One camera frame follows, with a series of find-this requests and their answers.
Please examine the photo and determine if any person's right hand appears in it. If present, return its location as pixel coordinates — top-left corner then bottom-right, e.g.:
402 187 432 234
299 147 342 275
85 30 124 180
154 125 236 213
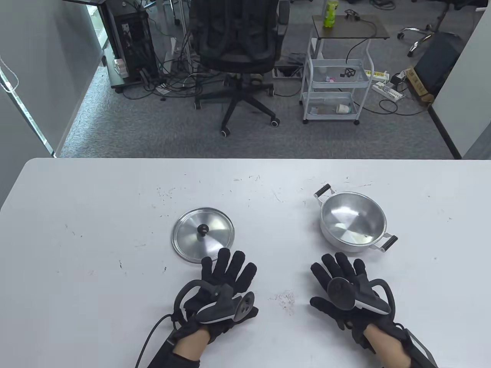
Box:
310 252 408 354

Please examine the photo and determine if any person's left hand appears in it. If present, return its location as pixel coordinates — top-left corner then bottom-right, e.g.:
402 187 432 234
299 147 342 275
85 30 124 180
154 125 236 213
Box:
171 248 259 347

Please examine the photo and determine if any silver pot lid black knob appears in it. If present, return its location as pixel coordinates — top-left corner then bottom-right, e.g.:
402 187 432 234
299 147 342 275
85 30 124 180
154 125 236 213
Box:
171 207 235 263

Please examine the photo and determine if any silver metal pot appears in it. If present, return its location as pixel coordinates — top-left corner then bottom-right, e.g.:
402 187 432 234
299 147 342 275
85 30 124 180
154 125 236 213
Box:
313 184 399 253

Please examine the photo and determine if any person's right forearm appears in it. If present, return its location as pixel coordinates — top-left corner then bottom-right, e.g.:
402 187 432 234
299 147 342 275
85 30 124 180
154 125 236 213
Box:
362 323 413 368

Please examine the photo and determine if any black right hand controller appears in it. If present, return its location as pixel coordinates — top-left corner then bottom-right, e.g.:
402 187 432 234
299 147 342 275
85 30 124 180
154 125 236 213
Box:
327 277 396 317

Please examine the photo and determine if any black hand controller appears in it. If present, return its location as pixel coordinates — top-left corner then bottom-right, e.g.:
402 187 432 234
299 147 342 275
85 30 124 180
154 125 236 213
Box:
174 280 255 326
327 277 396 317

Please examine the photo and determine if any black left hand controller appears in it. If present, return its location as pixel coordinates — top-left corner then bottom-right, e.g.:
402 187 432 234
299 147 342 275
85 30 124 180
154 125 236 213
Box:
174 280 255 326

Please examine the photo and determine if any brown cardboard box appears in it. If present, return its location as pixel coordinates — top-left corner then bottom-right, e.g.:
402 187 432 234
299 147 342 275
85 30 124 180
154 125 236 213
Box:
405 67 435 106

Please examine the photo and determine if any grey wheeled platform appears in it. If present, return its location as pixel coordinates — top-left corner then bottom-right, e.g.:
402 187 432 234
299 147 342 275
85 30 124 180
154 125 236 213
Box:
103 57 163 94

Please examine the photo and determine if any black mesh office chair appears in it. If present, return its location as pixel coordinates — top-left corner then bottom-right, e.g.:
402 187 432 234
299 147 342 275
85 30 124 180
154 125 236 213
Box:
188 0 290 137

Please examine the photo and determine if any large black box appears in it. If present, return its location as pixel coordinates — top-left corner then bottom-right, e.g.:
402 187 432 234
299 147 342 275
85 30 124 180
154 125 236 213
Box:
415 31 465 97

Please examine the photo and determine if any white rolling utility cart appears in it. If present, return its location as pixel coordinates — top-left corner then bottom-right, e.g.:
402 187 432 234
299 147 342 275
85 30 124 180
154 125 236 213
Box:
300 15 390 125

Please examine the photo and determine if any silver office chair base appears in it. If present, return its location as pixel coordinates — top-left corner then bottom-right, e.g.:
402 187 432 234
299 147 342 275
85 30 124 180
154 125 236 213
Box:
397 0 460 58

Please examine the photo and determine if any black computer tower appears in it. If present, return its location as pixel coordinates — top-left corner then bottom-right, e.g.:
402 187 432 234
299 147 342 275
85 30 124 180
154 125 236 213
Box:
103 0 160 83

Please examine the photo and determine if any green drink bottle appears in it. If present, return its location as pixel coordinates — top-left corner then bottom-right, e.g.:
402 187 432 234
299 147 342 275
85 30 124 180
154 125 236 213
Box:
323 0 339 28

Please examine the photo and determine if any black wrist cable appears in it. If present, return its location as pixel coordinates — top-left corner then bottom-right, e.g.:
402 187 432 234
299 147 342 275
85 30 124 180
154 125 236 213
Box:
134 314 176 368

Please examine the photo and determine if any black right wrist camera module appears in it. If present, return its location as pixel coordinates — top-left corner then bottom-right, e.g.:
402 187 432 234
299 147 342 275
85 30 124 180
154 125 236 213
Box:
401 324 438 368

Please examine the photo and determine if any black cable on cart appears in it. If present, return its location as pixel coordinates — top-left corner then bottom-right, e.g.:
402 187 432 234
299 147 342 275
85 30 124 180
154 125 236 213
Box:
339 9 378 79

